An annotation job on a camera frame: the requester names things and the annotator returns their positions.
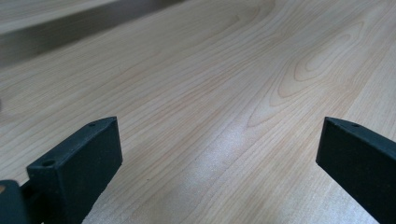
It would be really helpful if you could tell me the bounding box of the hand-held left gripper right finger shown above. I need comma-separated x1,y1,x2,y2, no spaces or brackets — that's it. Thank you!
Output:
315,116,396,224

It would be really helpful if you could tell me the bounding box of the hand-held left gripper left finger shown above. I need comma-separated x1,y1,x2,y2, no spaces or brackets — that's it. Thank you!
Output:
25,116,123,224

